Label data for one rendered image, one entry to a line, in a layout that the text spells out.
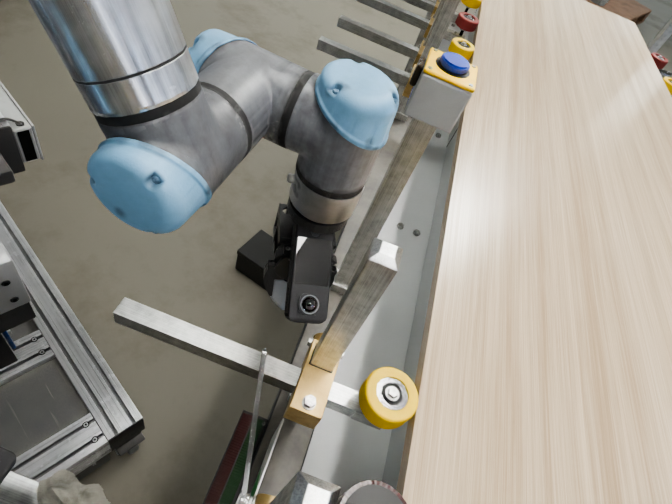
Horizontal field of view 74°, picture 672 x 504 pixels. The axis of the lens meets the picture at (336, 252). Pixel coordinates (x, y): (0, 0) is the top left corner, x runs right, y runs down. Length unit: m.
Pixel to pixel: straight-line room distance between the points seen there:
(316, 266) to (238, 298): 1.24
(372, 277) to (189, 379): 1.16
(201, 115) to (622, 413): 0.77
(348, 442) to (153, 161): 0.72
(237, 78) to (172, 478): 1.26
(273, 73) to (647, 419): 0.78
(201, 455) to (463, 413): 0.98
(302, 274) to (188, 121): 0.23
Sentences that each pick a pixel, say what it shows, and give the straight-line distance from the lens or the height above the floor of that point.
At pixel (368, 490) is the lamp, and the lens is 0.38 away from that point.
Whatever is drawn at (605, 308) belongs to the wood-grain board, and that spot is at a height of 0.90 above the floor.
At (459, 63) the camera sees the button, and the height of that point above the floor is 1.23.
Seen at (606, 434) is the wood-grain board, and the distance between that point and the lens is 0.85.
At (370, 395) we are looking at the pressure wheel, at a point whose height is 0.91.
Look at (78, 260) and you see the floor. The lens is 1.84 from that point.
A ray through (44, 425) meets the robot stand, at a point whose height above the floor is 0.21.
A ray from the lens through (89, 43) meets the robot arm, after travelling 0.31.
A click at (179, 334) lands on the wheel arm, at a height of 0.84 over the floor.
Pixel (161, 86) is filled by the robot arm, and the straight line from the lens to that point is 0.31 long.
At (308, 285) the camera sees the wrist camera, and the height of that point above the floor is 1.07.
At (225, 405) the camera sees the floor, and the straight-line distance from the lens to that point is 1.55.
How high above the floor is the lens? 1.47
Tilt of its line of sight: 49 degrees down
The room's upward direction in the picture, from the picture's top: 24 degrees clockwise
